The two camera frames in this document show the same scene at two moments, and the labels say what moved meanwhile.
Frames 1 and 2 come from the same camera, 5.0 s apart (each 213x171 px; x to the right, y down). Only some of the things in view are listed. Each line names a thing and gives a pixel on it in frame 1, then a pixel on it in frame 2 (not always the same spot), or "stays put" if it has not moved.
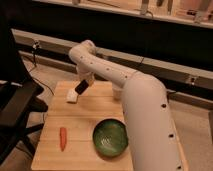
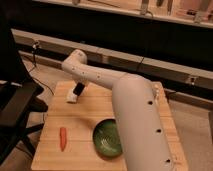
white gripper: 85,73 -> 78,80
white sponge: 72,95 stays put
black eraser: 81,87 stays put
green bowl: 110,138 stays put
